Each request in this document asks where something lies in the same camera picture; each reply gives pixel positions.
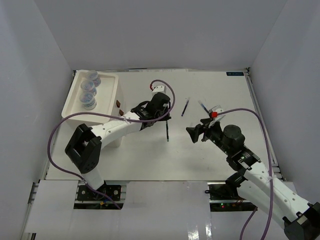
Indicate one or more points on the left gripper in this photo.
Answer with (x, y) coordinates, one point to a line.
(166, 117)

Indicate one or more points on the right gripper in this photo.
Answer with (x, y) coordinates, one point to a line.
(195, 132)

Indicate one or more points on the black pen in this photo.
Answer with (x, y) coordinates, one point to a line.
(167, 131)

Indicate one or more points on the clear jar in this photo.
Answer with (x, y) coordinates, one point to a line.
(88, 100)
(88, 86)
(93, 75)

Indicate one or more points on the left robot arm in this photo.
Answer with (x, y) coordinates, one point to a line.
(84, 147)

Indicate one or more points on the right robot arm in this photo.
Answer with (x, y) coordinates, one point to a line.
(299, 219)

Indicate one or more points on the blue pen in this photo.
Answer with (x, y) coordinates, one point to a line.
(204, 107)

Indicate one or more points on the purple pen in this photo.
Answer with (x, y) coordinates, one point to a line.
(185, 106)

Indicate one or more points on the white three-drawer storage box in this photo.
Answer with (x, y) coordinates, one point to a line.
(108, 92)

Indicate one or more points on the blue table label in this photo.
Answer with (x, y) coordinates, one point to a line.
(234, 73)

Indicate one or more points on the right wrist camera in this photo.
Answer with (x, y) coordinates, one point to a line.
(215, 115)

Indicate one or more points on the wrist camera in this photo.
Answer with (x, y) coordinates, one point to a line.
(158, 89)
(215, 115)

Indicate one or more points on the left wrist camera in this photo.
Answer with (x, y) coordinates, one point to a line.
(158, 89)

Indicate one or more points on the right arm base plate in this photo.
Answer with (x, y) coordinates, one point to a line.
(223, 198)

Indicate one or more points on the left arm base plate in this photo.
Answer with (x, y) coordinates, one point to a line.
(85, 199)

